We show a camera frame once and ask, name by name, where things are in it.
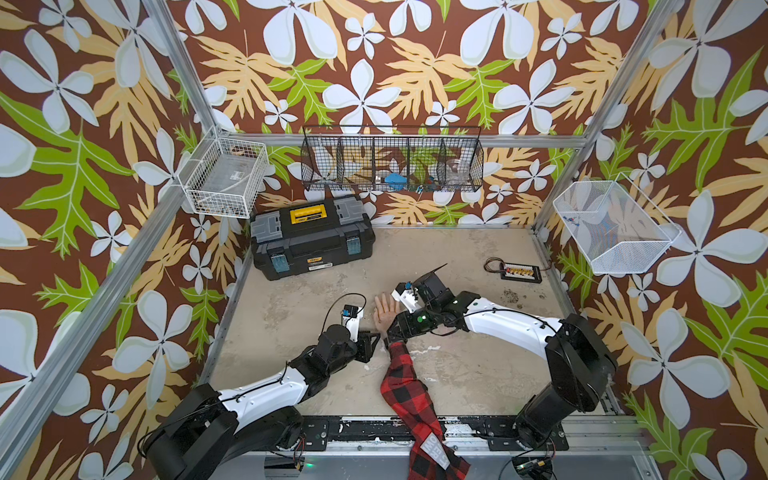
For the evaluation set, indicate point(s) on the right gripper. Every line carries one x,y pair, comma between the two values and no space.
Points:
404,321

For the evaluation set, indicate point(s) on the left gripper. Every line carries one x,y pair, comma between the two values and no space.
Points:
364,346

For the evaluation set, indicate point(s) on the black wrist watch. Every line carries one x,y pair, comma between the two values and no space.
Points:
392,340

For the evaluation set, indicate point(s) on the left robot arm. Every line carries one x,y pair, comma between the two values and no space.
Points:
210,427

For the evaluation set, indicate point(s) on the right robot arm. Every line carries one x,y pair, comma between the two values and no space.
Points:
579,363

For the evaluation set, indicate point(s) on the red plaid sleeve forearm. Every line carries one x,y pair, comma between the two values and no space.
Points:
409,398

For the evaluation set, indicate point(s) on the small black electronic board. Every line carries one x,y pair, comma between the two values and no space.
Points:
521,273

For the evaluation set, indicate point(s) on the black toolbox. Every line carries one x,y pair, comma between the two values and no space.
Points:
301,239

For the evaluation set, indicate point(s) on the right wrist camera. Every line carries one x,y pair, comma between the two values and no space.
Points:
406,295

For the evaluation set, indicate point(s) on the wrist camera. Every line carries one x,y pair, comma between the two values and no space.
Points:
351,316
406,295

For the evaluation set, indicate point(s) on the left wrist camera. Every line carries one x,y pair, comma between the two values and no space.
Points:
351,316

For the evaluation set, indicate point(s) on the black wire basket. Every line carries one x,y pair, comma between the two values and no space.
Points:
391,159

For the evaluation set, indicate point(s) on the white wire basket right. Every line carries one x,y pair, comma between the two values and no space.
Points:
616,225

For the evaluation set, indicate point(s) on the white wire basket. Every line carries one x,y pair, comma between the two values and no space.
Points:
223,175
616,225

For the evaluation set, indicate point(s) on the white wire basket left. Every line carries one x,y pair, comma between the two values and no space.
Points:
223,175

